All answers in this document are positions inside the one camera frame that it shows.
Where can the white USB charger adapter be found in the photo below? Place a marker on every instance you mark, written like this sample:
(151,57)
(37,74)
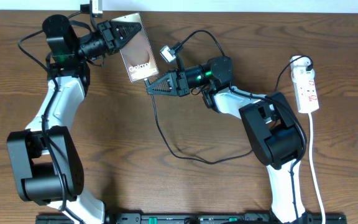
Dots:
(301,61)

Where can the Galaxy S25 Ultra smartphone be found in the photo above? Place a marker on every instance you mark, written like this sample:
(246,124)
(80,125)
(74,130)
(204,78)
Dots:
(137,54)

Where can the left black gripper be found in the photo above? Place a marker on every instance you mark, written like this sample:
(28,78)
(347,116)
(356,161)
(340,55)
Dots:
(111,34)

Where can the white power strip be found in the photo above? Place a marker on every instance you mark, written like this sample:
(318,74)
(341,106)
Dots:
(305,90)

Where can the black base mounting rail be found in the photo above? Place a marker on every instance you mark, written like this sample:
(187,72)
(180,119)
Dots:
(136,218)

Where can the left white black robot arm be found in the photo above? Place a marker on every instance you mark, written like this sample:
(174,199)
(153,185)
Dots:
(45,163)

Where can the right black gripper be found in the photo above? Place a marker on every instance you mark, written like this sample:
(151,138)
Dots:
(177,82)

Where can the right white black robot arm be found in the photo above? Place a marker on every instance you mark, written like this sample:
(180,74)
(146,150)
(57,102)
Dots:
(275,135)

